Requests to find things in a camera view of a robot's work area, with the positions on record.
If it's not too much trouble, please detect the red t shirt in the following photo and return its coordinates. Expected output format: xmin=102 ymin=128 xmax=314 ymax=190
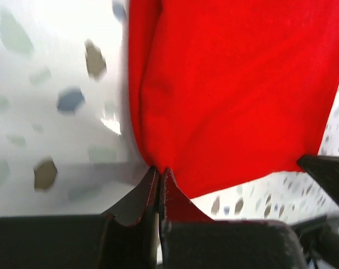
xmin=128 ymin=0 xmax=339 ymax=198

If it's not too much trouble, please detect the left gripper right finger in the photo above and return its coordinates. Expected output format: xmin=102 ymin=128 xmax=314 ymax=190
xmin=159 ymin=169 xmax=307 ymax=268

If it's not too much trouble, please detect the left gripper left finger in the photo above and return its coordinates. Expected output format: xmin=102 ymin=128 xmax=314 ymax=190
xmin=0 ymin=168 xmax=159 ymax=268

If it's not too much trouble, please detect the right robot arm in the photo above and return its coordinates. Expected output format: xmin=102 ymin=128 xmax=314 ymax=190
xmin=292 ymin=155 xmax=339 ymax=268

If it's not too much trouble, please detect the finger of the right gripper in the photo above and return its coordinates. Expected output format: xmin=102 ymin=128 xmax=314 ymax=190
xmin=297 ymin=155 xmax=339 ymax=207

